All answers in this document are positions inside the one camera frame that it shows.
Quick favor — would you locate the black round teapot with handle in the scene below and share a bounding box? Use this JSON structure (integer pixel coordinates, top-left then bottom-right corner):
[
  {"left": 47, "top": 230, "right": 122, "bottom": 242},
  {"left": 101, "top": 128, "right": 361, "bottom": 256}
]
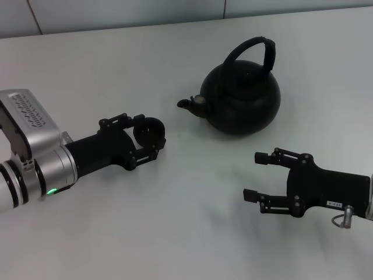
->
[{"left": 176, "top": 35, "right": 282, "bottom": 135}]

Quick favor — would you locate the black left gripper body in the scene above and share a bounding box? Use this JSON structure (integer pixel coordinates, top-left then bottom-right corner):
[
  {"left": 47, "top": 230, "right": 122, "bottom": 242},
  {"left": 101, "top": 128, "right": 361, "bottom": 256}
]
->
[{"left": 64, "top": 128, "right": 138, "bottom": 177}]

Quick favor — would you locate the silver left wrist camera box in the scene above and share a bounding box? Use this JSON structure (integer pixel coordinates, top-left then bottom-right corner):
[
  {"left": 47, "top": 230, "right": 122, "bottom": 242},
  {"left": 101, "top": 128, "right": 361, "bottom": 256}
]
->
[{"left": 0, "top": 89, "right": 62, "bottom": 162}]

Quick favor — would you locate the right gripper cable with plug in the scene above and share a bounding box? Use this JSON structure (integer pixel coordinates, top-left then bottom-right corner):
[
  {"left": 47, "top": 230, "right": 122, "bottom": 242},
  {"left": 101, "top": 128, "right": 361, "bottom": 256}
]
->
[{"left": 331, "top": 205, "right": 354, "bottom": 230}]

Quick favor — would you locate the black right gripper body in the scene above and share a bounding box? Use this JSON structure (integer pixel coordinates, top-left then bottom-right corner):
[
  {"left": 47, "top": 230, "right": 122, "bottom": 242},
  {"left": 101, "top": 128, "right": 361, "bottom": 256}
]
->
[{"left": 287, "top": 153, "right": 371, "bottom": 219}]

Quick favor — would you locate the small black teacup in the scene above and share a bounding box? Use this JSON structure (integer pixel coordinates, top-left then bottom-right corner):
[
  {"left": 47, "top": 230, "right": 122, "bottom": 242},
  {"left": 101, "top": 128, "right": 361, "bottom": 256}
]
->
[{"left": 132, "top": 116, "right": 167, "bottom": 147}]

